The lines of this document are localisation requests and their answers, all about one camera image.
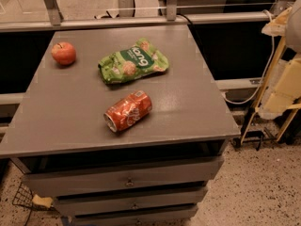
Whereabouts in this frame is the black cable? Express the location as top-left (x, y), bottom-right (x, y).
top-left (177, 13), bottom-right (217, 80)

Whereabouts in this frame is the red coke can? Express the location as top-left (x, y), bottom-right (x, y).
top-left (103, 90), bottom-right (152, 133)

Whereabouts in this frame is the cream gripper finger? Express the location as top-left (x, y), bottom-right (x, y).
top-left (262, 58), bottom-right (301, 114)

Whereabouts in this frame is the green snack bag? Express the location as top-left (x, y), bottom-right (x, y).
top-left (98, 38), bottom-right (169, 85)

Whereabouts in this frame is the red apple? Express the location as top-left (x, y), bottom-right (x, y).
top-left (51, 41), bottom-right (76, 65)

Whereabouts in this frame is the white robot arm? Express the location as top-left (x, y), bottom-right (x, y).
top-left (261, 0), bottom-right (301, 118)

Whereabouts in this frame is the yellow sponge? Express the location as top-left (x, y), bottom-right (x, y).
top-left (32, 194), bottom-right (53, 208)

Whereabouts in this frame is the white cable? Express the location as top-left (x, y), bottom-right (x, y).
top-left (223, 8), bottom-right (276, 105)

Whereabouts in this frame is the grey metal rail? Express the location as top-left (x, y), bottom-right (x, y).
top-left (0, 11), bottom-right (271, 33)

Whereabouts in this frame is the grey drawer cabinet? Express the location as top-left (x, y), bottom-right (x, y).
top-left (0, 25), bottom-right (239, 226)

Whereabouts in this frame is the black wire basket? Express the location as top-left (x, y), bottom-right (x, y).
top-left (12, 183), bottom-right (51, 226)

